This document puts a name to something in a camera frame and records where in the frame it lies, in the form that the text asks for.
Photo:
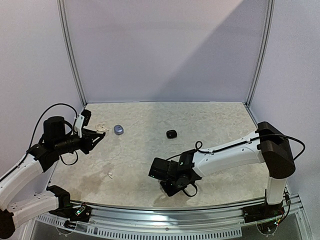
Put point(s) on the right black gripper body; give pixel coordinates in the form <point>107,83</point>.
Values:
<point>157,170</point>

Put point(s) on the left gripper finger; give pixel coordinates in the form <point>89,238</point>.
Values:
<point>89,133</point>
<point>96,138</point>

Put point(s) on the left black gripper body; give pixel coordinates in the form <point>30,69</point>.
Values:
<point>85,146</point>

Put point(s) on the white earbud charging case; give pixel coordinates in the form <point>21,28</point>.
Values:
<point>102,127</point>

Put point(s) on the purple earbud charging case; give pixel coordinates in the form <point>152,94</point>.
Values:
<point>118,129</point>

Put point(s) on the black earbud charging case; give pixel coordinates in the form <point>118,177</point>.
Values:
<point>171,134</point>

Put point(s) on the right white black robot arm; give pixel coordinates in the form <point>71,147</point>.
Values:
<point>266,145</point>

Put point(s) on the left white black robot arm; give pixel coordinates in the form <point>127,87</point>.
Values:
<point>39,158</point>

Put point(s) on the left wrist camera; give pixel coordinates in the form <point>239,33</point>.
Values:
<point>81,121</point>

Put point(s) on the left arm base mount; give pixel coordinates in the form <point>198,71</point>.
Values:
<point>74,212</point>

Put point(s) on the aluminium front rail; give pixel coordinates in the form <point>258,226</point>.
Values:
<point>222,222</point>

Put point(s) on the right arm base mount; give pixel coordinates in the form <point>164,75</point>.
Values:
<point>264,211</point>

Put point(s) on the left aluminium frame post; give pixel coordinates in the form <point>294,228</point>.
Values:
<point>61,4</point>

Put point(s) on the aluminium frame post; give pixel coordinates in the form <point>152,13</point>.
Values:
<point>262,52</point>
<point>61,4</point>

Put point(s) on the right aluminium frame post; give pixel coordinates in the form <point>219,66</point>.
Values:
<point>262,52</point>

